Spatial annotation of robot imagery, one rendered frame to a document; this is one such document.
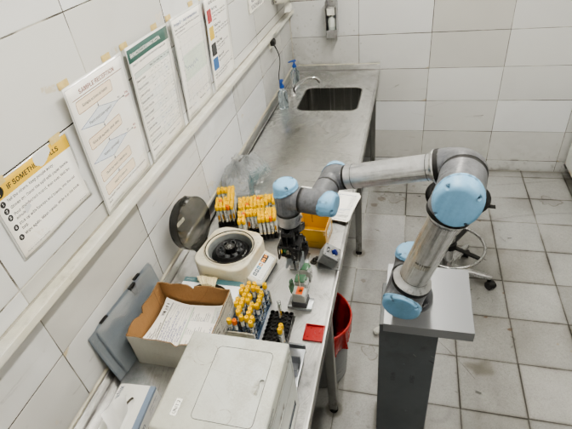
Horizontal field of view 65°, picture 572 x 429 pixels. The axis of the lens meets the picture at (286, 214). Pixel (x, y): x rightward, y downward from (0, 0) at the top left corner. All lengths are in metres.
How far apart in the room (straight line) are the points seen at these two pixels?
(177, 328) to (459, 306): 0.97
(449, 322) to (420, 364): 0.26
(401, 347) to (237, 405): 0.77
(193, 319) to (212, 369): 0.47
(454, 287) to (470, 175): 0.67
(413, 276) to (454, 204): 0.30
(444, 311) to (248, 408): 0.79
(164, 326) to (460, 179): 1.09
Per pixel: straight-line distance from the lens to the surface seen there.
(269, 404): 1.12
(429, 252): 1.25
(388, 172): 1.29
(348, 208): 2.08
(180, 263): 1.95
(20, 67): 1.29
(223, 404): 1.14
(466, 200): 1.10
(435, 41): 3.63
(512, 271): 3.19
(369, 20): 3.60
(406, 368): 1.82
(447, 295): 1.68
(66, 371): 1.50
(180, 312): 1.68
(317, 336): 1.59
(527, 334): 2.86
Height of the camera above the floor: 2.14
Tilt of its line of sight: 37 degrees down
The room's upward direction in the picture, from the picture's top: 8 degrees counter-clockwise
